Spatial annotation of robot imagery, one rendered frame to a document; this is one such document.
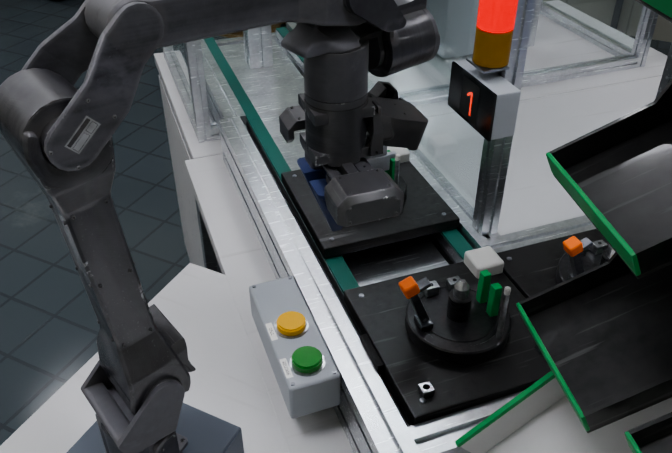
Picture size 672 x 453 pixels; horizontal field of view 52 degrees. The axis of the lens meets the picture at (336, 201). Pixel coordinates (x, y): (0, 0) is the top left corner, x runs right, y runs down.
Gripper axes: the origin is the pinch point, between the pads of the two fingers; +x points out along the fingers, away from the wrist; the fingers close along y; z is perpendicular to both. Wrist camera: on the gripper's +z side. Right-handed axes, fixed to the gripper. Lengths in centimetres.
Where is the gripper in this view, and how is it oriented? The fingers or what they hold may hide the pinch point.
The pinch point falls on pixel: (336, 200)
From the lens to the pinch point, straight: 69.3
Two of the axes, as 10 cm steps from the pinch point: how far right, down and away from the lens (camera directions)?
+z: 9.4, -1.9, 2.8
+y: -3.4, -5.3, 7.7
